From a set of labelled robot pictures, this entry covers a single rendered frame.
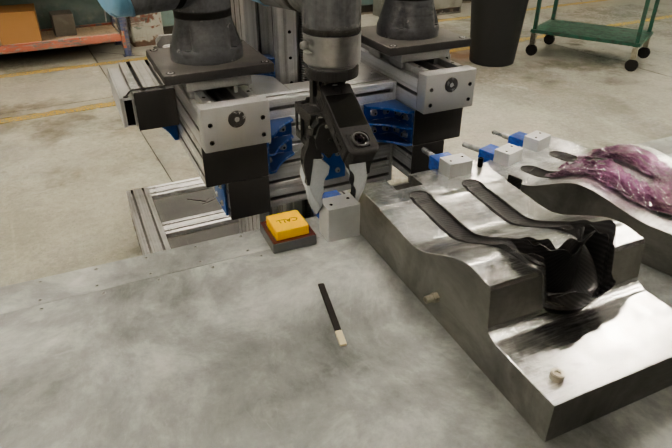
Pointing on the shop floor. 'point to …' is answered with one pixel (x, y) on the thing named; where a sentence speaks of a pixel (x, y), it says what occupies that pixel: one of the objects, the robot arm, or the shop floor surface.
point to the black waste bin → (496, 22)
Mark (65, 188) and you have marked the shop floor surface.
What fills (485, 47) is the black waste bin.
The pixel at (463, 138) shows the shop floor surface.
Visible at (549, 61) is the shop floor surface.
